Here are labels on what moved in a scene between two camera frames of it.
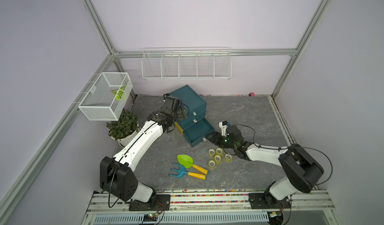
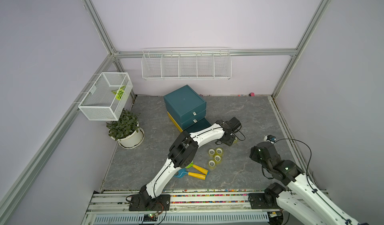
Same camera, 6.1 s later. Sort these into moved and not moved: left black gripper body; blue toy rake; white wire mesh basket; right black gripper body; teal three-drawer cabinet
Moved: right black gripper body; left black gripper body
Not moved: white wire mesh basket; teal three-drawer cabinet; blue toy rake
